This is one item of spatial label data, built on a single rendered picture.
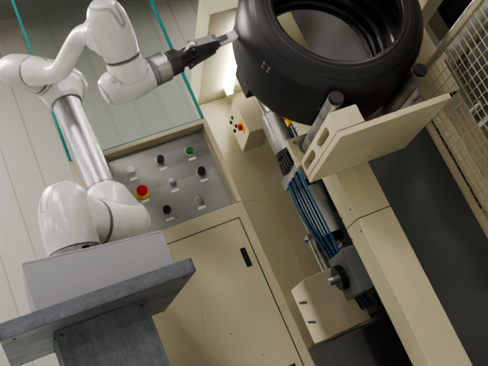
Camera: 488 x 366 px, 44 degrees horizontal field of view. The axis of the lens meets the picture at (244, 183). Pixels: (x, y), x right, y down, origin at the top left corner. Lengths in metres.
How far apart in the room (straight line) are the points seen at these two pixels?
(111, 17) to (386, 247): 1.10
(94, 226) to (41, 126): 3.19
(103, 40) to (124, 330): 0.78
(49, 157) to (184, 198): 2.64
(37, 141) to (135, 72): 3.22
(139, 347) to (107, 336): 0.09
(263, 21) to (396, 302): 0.96
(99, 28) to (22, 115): 3.37
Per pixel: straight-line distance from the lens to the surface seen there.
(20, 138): 4.93
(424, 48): 2.30
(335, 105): 1.72
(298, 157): 2.00
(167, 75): 1.79
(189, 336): 2.16
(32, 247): 4.59
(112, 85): 1.74
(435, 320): 2.02
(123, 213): 1.93
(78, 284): 1.61
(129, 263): 1.63
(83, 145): 2.10
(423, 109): 1.81
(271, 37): 1.77
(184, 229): 2.24
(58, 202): 1.82
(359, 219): 2.01
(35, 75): 2.09
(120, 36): 1.70
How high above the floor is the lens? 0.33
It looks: 16 degrees up
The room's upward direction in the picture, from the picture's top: 24 degrees counter-clockwise
